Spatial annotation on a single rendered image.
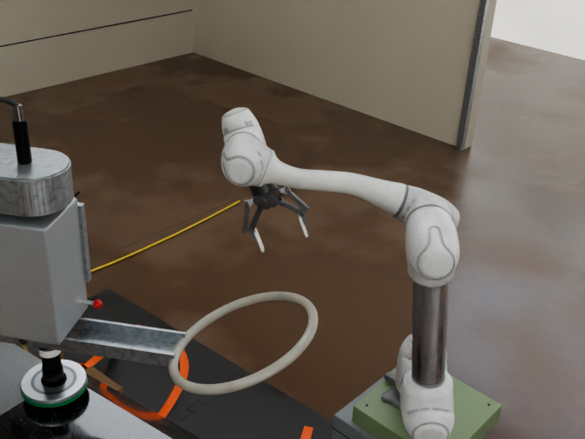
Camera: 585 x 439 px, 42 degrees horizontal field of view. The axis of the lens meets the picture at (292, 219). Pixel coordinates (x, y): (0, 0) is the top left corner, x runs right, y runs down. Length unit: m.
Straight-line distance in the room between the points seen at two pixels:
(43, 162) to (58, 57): 5.88
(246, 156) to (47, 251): 0.72
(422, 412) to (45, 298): 1.18
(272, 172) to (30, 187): 0.70
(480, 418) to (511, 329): 2.03
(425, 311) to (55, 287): 1.09
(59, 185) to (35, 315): 0.44
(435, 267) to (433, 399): 0.50
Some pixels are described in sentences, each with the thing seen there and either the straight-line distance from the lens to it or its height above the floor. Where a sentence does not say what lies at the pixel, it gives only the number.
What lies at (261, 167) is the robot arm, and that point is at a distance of 1.93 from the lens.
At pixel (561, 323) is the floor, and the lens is 4.87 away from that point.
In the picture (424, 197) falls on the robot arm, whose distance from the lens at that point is 2.17.
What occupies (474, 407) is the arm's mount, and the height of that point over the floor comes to 0.88.
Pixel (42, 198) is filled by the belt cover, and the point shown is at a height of 1.65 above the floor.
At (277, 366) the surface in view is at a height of 1.27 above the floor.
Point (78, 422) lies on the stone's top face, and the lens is 2.68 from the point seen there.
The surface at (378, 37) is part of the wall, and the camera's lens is 7.29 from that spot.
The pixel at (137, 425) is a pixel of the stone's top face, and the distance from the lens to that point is 2.64.
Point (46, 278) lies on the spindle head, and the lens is 2.36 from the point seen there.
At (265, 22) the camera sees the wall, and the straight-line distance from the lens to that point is 8.23.
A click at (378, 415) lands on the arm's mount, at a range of 2.65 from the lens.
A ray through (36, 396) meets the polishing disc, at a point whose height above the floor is 0.90.
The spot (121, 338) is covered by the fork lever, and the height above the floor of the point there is 1.10.
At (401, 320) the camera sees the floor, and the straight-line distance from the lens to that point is 4.59.
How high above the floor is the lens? 2.67
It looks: 29 degrees down
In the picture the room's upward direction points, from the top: 3 degrees clockwise
